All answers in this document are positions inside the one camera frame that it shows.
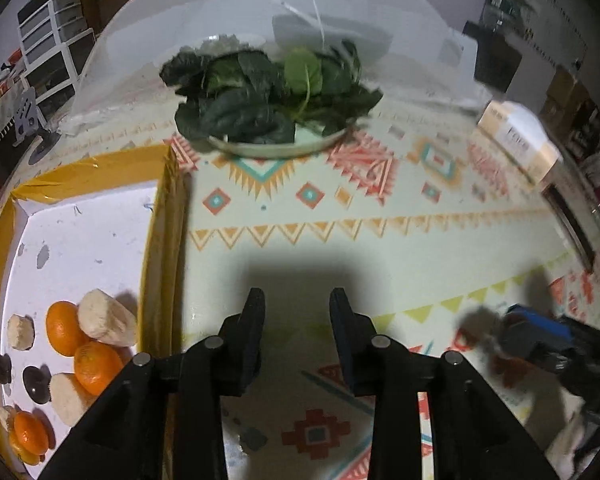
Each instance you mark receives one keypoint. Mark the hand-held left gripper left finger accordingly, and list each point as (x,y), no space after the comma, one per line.
(250,340)

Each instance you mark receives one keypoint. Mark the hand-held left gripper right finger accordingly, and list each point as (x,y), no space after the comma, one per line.
(347,345)

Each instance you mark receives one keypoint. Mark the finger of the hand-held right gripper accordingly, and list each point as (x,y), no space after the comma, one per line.
(525,350)
(540,321)

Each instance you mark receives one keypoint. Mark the large beige yam chunk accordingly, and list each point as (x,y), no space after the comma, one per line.
(105,317)

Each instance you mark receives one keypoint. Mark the medium beige yam chunk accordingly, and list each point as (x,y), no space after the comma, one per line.
(70,399)

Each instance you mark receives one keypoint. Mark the white box with yellow rim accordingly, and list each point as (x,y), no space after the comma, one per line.
(80,240)

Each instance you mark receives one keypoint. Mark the white oval plate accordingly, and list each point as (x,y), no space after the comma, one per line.
(305,142)

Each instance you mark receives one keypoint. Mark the stack of cardboard boxes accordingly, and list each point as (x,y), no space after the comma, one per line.
(567,95)

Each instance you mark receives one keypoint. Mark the green spinach leaves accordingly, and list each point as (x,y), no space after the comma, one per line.
(260,95)

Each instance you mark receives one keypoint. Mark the black box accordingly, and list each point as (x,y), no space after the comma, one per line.
(495,60)

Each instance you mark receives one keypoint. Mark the black stand with white card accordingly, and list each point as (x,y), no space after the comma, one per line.
(30,120)

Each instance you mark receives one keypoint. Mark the clear water bottle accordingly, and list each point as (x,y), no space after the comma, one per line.
(500,5)

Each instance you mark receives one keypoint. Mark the white mesh food cover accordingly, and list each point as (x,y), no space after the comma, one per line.
(180,10)

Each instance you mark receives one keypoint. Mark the side table with cloth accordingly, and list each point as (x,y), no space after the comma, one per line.
(0,105)

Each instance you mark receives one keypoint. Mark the plastic drawer unit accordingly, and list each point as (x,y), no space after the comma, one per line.
(55,35)

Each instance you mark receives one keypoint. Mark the white wall chart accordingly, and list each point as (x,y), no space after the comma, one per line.
(550,10)

